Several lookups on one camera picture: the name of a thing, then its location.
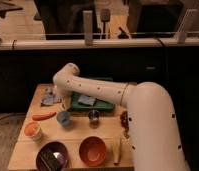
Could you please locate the orange carrot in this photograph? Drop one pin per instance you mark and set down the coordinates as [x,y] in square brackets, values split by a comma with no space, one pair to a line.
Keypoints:
[38,117]

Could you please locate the small metal cup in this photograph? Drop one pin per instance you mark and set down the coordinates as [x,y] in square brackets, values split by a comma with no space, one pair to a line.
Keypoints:
[93,116]

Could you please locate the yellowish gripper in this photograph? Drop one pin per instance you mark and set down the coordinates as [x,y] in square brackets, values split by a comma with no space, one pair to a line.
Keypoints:
[66,103]

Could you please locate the blue grey towel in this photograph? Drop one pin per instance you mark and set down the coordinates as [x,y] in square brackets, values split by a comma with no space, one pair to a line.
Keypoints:
[49,98]

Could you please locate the wooden board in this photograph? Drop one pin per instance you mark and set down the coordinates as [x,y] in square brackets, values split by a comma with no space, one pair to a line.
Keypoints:
[25,151]

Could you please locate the blue sponge in tray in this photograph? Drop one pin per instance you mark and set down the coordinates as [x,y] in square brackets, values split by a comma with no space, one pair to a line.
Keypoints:
[86,100]

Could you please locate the red bowl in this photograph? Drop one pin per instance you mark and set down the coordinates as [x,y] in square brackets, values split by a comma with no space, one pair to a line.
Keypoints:
[92,151]

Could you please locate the purple bowl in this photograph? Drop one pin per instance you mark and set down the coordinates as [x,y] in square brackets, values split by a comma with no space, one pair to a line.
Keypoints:
[60,152]

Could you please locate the orange and white cup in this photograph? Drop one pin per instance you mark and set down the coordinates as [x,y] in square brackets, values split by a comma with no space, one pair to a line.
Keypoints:
[33,131]

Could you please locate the light blue cup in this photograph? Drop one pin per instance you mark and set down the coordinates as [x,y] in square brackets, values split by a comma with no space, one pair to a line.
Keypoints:
[63,118]

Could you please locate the black box in bowl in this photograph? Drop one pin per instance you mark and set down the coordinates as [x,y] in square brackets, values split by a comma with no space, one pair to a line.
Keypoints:
[48,162]

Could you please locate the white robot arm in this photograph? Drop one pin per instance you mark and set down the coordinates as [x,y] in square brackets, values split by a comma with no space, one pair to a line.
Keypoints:
[153,128]

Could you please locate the green plastic tray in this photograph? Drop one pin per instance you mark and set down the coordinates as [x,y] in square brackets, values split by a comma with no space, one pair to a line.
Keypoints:
[99,104]

